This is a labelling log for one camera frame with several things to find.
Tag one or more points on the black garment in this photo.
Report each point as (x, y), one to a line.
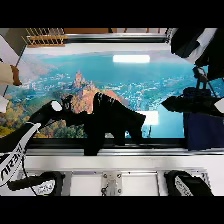
(185, 40)
(111, 120)

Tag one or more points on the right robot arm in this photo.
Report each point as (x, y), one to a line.
(193, 104)

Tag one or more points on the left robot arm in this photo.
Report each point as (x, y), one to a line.
(15, 141)

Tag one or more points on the dark blue garment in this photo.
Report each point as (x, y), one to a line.
(203, 131)

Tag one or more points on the white garment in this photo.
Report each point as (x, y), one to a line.
(204, 45)

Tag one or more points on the silver frame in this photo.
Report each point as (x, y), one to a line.
(133, 160)

